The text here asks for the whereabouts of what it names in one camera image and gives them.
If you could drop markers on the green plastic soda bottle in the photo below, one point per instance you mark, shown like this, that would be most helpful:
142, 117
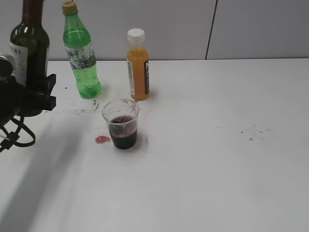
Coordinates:
78, 45

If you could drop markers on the transparent plastic cup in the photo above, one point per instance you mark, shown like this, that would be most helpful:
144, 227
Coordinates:
121, 117

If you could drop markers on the dark red wine bottle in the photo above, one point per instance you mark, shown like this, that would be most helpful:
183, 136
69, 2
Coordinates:
29, 45

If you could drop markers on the orange juice bottle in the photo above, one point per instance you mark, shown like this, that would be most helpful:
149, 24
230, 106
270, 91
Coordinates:
138, 65

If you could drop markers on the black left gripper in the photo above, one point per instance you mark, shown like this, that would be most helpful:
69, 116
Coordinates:
16, 99

